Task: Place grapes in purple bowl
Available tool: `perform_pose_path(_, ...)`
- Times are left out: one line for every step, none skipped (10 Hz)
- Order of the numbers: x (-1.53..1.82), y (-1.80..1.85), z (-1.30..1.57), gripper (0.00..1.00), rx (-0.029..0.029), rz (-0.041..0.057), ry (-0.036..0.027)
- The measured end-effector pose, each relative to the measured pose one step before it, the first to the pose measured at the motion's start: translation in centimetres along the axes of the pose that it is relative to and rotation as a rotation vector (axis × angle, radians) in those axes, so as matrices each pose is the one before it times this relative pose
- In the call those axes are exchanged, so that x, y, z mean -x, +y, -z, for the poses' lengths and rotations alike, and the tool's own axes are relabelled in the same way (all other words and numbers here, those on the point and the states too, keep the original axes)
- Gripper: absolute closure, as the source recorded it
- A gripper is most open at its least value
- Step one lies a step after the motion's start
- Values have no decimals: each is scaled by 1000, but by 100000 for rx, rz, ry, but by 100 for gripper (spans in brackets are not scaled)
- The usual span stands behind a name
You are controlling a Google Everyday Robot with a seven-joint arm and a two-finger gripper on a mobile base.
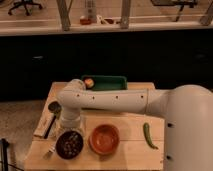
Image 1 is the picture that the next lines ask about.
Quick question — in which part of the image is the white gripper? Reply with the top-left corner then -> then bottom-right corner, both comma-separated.
56,116 -> 85,137

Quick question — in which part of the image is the grapes bunch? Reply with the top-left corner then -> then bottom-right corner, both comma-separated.
62,133 -> 79,157

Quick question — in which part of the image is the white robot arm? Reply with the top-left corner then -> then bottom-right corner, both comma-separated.
57,79 -> 213,171

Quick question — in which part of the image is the dark purple bowl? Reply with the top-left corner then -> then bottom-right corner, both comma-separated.
55,130 -> 84,159

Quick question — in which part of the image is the orange bowl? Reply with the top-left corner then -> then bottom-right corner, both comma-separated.
88,124 -> 120,155

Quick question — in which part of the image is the silver fork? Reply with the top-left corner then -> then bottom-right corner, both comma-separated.
43,146 -> 55,159

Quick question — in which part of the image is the small orange fruit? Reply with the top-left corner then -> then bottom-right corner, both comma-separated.
84,78 -> 94,88

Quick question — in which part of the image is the green plastic tray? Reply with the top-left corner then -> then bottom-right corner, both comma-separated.
81,75 -> 127,91

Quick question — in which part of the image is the black stand lower left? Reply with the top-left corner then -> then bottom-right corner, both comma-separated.
0,138 -> 24,171

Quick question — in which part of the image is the green chili pepper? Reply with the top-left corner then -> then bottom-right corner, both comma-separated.
143,122 -> 158,150

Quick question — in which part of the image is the red object on shelf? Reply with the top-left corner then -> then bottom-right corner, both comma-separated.
79,16 -> 92,25

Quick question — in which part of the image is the black office chair left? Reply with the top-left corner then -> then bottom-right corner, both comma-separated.
8,0 -> 43,16

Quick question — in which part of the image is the black office chair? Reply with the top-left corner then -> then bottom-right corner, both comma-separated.
150,0 -> 198,22
8,0 -> 43,16

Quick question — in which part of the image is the black office chair right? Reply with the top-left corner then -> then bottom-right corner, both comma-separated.
150,0 -> 198,22

